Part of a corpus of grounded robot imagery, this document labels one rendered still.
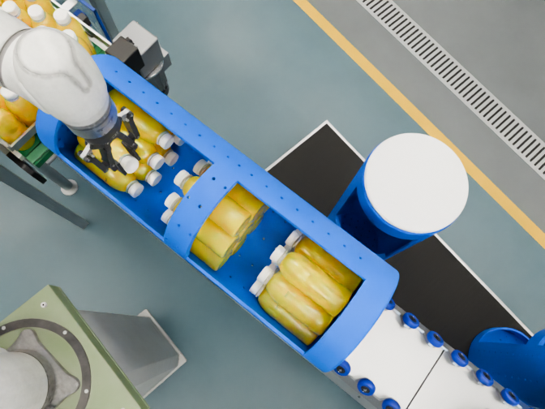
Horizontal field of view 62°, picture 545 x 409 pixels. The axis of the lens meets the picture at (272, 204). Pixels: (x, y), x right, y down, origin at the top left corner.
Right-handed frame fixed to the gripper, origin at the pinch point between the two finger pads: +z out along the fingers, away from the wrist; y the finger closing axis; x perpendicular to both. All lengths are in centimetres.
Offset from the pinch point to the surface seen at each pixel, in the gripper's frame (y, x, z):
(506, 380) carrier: 32, -129, 76
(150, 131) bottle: 9.8, 3.0, 6.4
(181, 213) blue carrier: -1.9, -18.5, -1.5
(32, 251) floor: -48, 57, 120
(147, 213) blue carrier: -5.5, -6.3, 18.1
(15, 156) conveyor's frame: -16, 39, 31
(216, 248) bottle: -2.1, -27.7, 7.6
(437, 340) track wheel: 16, -84, 22
